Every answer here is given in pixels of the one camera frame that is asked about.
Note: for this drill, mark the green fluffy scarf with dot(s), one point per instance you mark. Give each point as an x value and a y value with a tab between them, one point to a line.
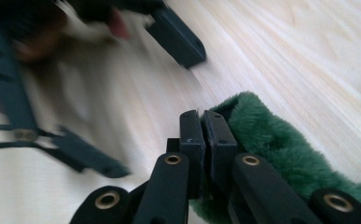
280	146

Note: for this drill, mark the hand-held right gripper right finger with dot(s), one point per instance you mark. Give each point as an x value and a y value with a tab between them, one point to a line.
220	146

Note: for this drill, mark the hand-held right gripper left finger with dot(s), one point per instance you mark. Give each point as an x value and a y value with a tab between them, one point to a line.
192	146

